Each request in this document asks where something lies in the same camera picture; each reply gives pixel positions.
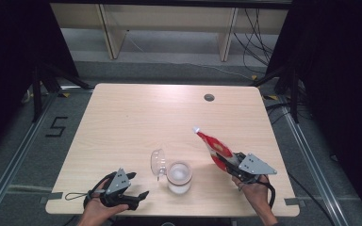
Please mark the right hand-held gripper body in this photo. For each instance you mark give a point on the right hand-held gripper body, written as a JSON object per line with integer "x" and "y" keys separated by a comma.
{"x": 254, "y": 165}

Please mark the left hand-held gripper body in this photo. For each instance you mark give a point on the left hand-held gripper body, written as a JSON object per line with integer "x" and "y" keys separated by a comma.
{"x": 118, "y": 183}

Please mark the red white spouted refill pouch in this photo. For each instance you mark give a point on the red white spouted refill pouch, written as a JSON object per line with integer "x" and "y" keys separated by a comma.
{"x": 215, "y": 146}

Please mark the clear glass jar hinged lid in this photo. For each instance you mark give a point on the clear glass jar hinged lid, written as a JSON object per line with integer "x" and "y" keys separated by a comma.
{"x": 179, "y": 177}

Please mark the person's right hand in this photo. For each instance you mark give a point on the person's right hand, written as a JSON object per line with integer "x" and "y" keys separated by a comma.
{"x": 257, "y": 196}

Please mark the person's left hand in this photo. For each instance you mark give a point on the person's left hand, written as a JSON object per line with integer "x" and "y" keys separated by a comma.
{"x": 96, "y": 212}

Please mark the grey tape strip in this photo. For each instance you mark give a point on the grey tape strip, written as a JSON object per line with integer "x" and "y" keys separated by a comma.
{"x": 292, "y": 201}
{"x": 52, "y": 197}

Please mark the black metal stand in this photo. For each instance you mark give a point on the black metal stand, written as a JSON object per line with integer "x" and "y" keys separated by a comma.
{"x": 37, "y": 94}
{"x": 293, "y": 94}

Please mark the dark curtain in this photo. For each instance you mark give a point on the dark curtain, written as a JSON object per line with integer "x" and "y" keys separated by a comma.
{"x": 9, "y": 47}
{"x": 342, "y": 78}

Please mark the beige shelf unit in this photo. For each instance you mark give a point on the beige shelf unit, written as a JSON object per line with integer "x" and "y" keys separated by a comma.
{"x": 169, "y": 19}

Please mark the aluminium floor rail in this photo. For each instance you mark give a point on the aluminium floor rail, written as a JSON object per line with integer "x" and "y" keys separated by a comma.
{"x": 311, "y": 163}
{"x": 19, "y": 150}

